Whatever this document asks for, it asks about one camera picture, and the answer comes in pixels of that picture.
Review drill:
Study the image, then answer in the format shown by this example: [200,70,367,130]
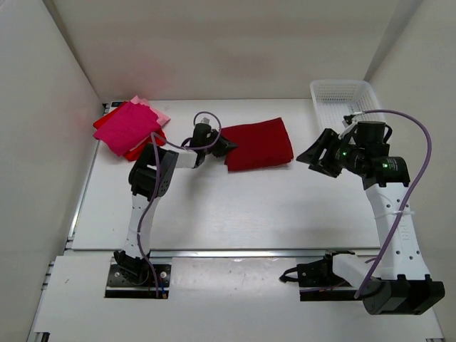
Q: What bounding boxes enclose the dark label sticker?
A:
[111,101,123,108]

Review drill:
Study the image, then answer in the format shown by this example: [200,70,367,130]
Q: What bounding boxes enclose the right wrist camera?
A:
[339,112,361,139]

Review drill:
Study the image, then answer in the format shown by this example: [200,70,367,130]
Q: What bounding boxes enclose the pink t shirt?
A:
[130,96,170,127]

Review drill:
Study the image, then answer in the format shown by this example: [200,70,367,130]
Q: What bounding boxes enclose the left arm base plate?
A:
[104,258,172,300]

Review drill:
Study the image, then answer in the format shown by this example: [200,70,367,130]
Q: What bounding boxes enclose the red t shirt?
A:
[93,101,170,161]

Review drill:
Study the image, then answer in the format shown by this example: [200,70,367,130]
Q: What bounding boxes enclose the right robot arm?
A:
[279,121,445,316]

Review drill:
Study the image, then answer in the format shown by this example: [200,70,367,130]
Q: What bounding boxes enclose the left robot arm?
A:
[113,121,237,286]

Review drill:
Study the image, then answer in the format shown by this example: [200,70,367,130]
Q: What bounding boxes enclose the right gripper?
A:
[296,130,363,179]

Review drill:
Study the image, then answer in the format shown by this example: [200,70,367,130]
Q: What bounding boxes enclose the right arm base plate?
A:
[297,260,359,302]

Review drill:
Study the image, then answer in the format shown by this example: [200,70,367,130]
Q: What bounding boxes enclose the dark red clothes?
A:
[222,118,294,172]

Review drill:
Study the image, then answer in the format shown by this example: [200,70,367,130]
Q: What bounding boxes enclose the white plastic basket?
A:
[310,79,380,133]

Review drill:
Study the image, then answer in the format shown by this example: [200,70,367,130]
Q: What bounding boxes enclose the aluminium table rail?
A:
[150,249,348,259]

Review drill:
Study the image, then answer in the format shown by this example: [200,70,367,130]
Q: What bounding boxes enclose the magenta t shirt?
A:
[93,101,161,156]

